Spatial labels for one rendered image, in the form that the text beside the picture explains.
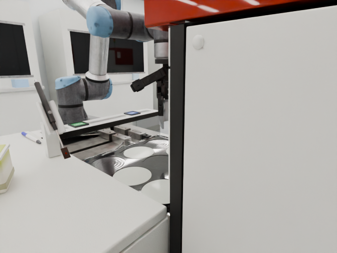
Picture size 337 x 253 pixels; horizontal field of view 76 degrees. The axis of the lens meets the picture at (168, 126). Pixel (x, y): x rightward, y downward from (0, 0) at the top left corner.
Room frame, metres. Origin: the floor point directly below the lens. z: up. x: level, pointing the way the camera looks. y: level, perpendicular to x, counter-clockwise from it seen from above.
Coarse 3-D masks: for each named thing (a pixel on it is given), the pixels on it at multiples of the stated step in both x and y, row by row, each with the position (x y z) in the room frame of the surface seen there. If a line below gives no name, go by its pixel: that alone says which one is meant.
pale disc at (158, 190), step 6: (156, 180) 0.48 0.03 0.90; (162, 180) 0.48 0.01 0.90; (144, 186) 0.45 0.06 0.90; (150, 186) 0.45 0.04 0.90; (156, 186) 0.45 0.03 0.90; (162, 186) 0.45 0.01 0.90; (144, 192) 0.43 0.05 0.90; (150, 192) 0.43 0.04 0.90; (156, 192) 0.43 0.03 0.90; (162, 192) 0.43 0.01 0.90; (156, 198) 0.40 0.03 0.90; (162, 198) 0.40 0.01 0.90
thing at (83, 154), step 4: (132, 140) 0.84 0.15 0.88; (136, 140) 0.84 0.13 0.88; (104, 144) 0.79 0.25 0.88; (108, 144) 0.79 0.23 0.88; (112, 144) 0.79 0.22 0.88; (116, 144) 0.79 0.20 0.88; (92, 148) 0.75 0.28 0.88; (96, 148) 0.75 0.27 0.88; (100, 148) 0.75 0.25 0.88; (104, 148) 0.75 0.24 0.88; (108, 148) 0.75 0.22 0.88; (112, 148) 0.75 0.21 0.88; (80, 152) 0.71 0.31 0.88; (84, 152) 0.71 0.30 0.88; (88, 152) 0.71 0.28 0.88; (92, 152) 0.71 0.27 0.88; (96, 152) 0.71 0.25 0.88; (100, 152) 0.71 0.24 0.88; (104, 152) 0.71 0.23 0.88; (76, 156) 0.67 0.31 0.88; (80, 156) 0.67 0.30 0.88; (84, 156) 0.67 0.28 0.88; (88, 156) 0.67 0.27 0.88; (92, 156) 0.67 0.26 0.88
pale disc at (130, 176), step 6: (126, 168) 0.54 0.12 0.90; (132, 168) 0.54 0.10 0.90; (138, 168) 0.54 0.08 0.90; (144, 168) 0.54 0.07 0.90; (114, 174) 0.51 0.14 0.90; (120, 174) 0.51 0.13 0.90; (126, 174) 0.51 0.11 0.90; (132, 174) 0.51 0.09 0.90; (138, 174) 0.51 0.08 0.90; (144, 174) 0.51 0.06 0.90; (150, 174) 0.51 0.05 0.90; (120, 180) 0.48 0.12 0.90; (126, 180) 0.48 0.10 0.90; (132, 180) 0.48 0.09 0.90; (138, 180) 0.48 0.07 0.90; (144, 180) 0.48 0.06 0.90
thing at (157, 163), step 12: (144, 144) 0.74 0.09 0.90; (156, 144) 0.74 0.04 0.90; (108, 156) 0.63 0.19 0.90; (120, 156) 0.63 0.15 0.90; (156, 156) 0.63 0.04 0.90; (96, 168) 0.55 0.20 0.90; (108, 168) 0.55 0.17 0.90; (120, 168) 0.54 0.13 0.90; (156, 168) 0.55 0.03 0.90; (168, 204) 0.38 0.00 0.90
